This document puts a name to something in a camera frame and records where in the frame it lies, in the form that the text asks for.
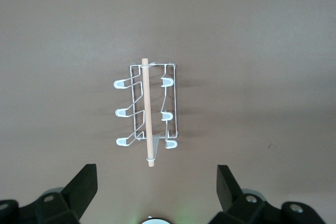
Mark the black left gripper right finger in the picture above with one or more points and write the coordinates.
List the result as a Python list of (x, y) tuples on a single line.
[(231, 200)]

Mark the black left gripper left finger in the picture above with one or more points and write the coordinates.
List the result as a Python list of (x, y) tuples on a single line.
[(78, 197)]

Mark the brown table cover sheet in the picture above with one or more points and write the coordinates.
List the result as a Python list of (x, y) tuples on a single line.
[(52, 51)]

